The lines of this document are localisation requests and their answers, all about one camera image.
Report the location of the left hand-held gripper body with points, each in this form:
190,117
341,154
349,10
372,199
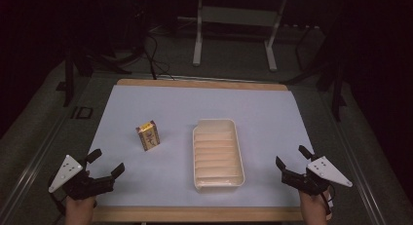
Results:
85,185

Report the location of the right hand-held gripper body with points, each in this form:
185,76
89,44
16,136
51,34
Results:
319,176

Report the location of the yellow patterned small box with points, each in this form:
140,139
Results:
148,136

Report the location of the cream ribbed plastic tray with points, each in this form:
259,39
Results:
217,153

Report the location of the person's left hand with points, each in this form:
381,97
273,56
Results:
79,212

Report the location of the person's right hand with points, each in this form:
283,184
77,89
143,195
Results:
313,208

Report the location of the white table mat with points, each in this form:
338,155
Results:
162,108

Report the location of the black stand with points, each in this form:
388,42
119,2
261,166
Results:
84,62
328,72

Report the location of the white metal stand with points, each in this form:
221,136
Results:
233,17

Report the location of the black floor bracket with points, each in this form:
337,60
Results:
82,112

